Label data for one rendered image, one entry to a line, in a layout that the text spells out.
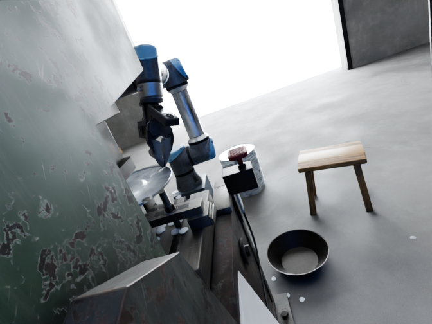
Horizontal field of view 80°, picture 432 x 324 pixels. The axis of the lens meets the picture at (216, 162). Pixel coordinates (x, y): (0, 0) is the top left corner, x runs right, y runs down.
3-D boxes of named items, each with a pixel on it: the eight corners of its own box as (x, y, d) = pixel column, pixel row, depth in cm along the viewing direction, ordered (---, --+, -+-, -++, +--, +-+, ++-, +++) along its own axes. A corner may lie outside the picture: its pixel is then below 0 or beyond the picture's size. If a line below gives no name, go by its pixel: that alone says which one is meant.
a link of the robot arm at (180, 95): (194, 161, 147) (153, 65, 128) (218, 153, 145) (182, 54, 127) (193, 169, 135) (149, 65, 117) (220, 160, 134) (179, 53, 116)
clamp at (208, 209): (154, 227, 65) (135, 193, 62) (216, 209, 63) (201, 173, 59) (147, 243, 60) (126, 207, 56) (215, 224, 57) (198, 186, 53)
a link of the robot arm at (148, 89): (166, 82, 78) (141, 81, 73) (168, 98, 79) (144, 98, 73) (154, 87, 83) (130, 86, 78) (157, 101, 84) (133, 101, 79)
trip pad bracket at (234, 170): (239, 214, 90) (220, 166, 83) (266, 207, 89) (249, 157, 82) (240, 225, 85) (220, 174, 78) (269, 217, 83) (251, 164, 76)
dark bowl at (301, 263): (266, 246, 145) (262, 237, 143) (319, 233, 140) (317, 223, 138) (275, 292, 117) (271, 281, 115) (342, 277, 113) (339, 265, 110)
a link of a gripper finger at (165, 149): (164, 164, 87) (160, 137, 85) (173, 165, 82) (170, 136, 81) (155, 166, 85) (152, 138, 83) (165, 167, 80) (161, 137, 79)
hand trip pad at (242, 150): (234, 170, 84) (227, 150, 81) (252, 164, 83) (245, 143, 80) (234, 180, 78) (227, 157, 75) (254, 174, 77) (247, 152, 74)
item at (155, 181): (62, 213, 75) (61, 211, 75) (143, 164, 92) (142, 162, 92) (93, 240, 54) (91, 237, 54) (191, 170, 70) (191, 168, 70)
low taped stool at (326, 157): (309, 216, 156) (297, 168, 144) (310, 194, 175) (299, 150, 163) (375, 211, 141) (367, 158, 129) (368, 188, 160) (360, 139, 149)
